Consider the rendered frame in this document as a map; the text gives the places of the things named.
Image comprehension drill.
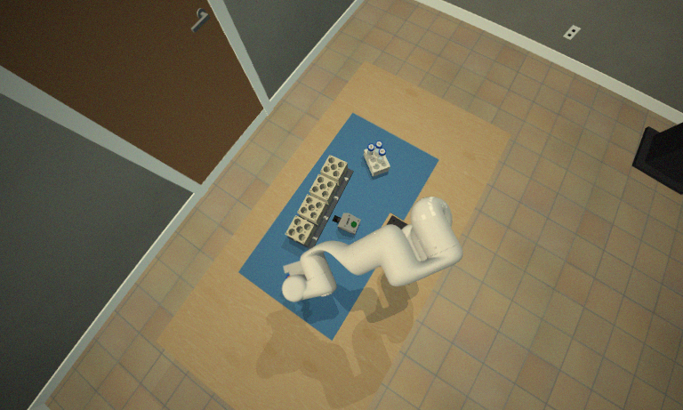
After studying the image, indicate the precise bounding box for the cream tube rack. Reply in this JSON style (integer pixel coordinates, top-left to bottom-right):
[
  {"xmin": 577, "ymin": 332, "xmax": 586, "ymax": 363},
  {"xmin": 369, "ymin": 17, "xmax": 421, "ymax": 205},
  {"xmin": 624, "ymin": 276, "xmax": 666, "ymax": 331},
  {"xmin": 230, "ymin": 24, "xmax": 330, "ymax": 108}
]
[{"xmin": 364, "ymin": 149, "xmax": 390, "ymax": 177}]

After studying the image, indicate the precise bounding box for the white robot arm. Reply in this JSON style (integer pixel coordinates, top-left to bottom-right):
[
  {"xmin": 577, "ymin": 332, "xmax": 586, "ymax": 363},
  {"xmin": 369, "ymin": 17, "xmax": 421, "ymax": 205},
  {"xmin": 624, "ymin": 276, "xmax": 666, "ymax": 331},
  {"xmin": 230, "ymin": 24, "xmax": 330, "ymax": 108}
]
[{"xmin": 282, "ymin": 197, "xmax": 463, "ymax": 302}]

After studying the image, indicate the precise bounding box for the blue bench mat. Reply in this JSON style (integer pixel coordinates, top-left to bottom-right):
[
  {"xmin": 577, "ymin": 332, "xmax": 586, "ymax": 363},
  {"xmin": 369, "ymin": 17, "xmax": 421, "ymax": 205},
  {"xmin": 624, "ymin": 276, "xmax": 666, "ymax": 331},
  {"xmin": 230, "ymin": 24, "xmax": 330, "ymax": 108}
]
[{"xmin": 239, "ymin": 113, "xmax": 439, "ymax": 340}]

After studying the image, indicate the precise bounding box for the beige bucket adapter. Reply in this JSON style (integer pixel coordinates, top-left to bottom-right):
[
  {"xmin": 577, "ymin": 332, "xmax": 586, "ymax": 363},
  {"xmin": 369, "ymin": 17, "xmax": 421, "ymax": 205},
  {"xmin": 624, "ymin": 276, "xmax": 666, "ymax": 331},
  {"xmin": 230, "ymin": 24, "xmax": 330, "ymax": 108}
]
[
  {"xmin": 298, "ymin": 195, "xmax": 327, "ymax": 225},
  {"xmin": 320, "ymin": 155, "xmax": 348, "ymax": 186},
  {"xmin": 285, "ymin": 215, "xmax": 317, "ymax": 245},
  {"xmin": 309, "ymin": 174, "xmax": 338, "ymax": 205}
]

